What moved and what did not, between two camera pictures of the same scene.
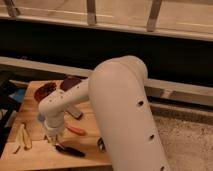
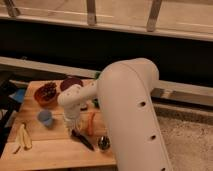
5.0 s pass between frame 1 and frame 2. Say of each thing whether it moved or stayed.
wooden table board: stayed
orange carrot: moved
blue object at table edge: stayed
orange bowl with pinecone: stayed
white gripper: moved
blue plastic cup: stayed
